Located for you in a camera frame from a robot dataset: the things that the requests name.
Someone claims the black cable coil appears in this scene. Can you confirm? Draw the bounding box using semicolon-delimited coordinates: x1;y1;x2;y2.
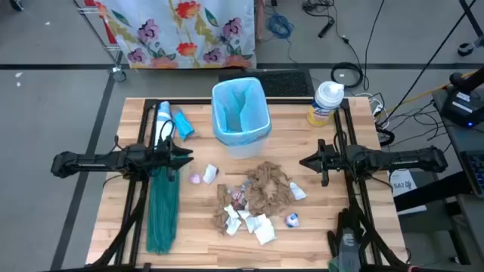
330;61;365;90

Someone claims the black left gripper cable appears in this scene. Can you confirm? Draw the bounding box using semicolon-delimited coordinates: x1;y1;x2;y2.
157;119;177;150

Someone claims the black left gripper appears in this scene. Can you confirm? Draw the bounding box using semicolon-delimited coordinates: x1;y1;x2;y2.
123;138;195;182

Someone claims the black keyboard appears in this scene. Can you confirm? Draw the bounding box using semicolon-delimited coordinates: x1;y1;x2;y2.
459;150;484;199

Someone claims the black wheeled stand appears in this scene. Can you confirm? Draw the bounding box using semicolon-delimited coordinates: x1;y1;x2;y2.
457;0;484;57

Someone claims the white paper pile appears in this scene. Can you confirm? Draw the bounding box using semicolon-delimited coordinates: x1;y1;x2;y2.
252;213;277;246

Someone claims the metal wire rack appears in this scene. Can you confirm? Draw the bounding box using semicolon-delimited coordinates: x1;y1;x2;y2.
73;0;128;83

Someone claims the blue cable coil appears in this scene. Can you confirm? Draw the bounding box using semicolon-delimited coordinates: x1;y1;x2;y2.
265;11;295;41

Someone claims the black cable bundle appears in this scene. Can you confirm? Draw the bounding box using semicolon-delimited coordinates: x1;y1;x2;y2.
301;0;337;39

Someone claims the large brown paper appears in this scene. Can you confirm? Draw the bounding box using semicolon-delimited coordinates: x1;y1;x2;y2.
244;161;296;217

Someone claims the white printed sheet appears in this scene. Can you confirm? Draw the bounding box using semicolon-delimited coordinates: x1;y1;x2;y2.
389;168;428;216

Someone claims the white blue plastic package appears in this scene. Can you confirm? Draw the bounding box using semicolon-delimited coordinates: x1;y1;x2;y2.
154;100;177;148

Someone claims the black device box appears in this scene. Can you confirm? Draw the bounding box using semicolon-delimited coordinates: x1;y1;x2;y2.
440;66;484;129

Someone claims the small brown paper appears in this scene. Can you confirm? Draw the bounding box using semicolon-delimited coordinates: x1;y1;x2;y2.
213;184;232;235

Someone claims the small black depth camera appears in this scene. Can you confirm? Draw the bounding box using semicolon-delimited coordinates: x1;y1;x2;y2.
337;227;362;272

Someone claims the black floor mat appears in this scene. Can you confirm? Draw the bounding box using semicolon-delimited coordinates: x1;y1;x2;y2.
218;69;315;98

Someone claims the blue folded trash bag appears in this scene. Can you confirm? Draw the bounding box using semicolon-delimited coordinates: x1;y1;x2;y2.
170;107;196;142

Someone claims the red white snack wrapper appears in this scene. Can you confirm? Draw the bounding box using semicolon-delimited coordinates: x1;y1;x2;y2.
232;196;249;212

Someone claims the floral print curtain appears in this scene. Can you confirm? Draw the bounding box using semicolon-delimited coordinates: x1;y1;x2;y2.
85;0;258;70

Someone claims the white plastic trash bin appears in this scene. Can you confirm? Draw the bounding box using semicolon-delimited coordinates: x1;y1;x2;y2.
222;134;269;160

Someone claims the light blue trash bag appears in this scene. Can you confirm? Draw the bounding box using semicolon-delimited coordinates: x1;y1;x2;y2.
211;76;272;147

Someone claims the yellow Lysol wipes canister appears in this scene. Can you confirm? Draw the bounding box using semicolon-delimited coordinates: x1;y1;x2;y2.
306;80;346;128

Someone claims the long thin black cable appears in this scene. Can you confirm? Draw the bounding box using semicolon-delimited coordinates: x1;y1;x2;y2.
362;0;386;91

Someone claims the grey desk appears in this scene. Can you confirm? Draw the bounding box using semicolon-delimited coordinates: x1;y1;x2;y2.
430;88;484;272

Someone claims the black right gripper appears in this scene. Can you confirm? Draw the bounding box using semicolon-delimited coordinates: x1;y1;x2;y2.
299;138;358;188

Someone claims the black slanted pole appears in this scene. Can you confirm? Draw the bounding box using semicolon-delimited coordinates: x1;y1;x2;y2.
377;0;478;125

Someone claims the blue pink white wad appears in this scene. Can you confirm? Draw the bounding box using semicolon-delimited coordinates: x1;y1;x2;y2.
284;212;300;229

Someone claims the white power strip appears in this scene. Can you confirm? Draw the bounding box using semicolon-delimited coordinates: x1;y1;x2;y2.
355;92;385;118

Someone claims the yellow cable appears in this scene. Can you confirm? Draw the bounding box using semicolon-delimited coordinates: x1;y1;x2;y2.
385;71;477;114

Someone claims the white paper scrap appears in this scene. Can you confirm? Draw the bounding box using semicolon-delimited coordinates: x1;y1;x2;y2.
202;163;219;185

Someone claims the pinkish tan board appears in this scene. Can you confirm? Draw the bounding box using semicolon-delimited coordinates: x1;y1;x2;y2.
255;0;265;42

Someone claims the teal mesh cloth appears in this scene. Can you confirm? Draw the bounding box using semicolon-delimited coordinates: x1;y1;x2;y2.
145;165;182;255

